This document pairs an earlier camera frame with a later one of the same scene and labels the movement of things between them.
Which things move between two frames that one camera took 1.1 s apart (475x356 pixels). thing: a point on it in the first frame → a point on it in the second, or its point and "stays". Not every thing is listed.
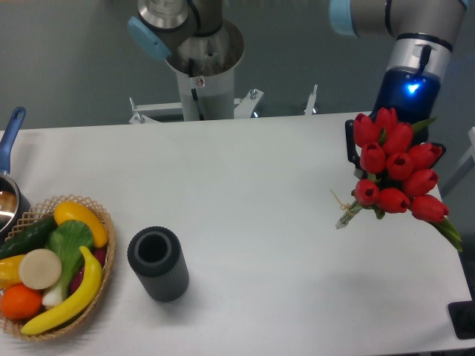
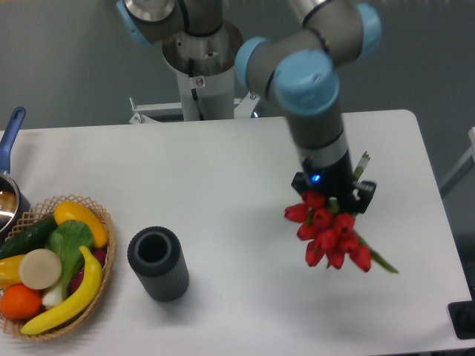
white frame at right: x=463 y=168 stays
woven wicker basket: x=44 y=210 stays
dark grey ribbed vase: x=156 y=254 stays
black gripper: x=415 y=96 → x=332 y=176
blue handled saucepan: x=14 y=206 stays
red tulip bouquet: x=400 y=179 → x=333 y=237
